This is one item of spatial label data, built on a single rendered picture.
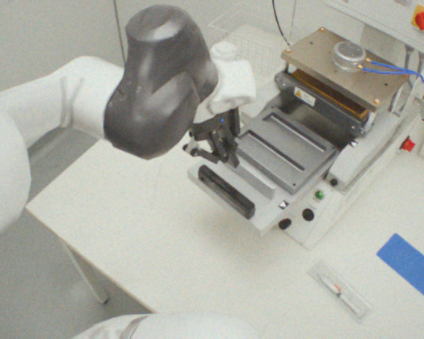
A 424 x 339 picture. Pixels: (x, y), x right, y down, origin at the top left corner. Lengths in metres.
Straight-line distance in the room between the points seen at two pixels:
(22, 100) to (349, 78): 0.73
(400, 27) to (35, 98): 0.86
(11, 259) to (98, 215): 1.01
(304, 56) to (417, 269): 0.62
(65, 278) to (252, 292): 1.12
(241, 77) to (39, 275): 1.59
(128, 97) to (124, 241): 0.67
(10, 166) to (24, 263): 1.74
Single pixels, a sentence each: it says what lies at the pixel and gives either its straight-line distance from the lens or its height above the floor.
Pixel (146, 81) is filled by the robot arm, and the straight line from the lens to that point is 0.46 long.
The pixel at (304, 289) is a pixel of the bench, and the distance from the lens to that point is 1.04.
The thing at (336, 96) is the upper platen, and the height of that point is 1.06.
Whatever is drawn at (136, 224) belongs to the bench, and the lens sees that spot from 1.11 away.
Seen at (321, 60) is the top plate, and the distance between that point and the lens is 1.02.
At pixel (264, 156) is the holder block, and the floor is 0.98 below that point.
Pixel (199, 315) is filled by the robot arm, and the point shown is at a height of 1.28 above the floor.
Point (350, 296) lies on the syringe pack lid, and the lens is 1.03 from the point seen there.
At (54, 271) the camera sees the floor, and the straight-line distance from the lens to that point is 1.98.
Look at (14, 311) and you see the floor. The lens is 1.98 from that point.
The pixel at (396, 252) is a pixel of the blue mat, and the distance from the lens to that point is 1.16.
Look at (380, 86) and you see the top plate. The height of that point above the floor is 1.11.
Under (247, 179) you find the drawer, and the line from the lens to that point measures 0.90.
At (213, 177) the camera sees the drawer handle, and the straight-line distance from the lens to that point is 0.86.
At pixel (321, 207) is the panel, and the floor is 0.87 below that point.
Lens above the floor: 1.69
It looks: 51 degrees down
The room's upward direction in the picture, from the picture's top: straight up
